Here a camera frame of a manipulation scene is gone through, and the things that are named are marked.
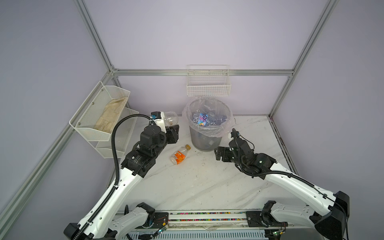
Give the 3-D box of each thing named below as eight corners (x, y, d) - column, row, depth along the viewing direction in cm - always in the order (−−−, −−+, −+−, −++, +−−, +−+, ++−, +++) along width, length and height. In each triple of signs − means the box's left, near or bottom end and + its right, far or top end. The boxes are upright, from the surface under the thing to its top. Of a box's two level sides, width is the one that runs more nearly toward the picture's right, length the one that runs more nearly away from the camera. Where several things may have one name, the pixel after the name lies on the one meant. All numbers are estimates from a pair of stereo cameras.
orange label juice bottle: (176, 166, 94) (175, 164, 92) (169, 157, 98) (168, 155, 96) (194, 153, 100) (194, 150, 98) (187, 145, 104) (187, 143, 102)
